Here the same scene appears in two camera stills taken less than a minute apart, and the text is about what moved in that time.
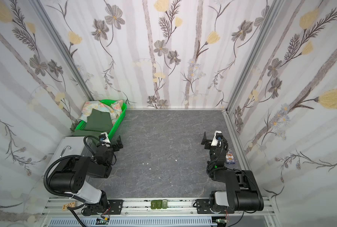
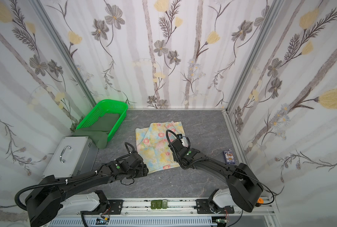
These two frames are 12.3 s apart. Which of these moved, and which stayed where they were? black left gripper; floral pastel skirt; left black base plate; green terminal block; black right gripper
Moved: floral pastel skirt; black left gripper; black right gripper
Stayed: left black base plate; green terminal block
